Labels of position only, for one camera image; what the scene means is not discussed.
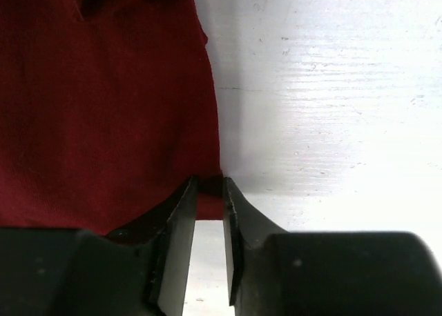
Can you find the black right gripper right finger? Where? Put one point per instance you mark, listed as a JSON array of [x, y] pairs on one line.
[[272, 271]]

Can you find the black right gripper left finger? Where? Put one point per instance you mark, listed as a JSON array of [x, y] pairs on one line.
[[140, 268]]

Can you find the dark red t-shirt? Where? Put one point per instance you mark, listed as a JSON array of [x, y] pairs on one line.
[[107, 106]]

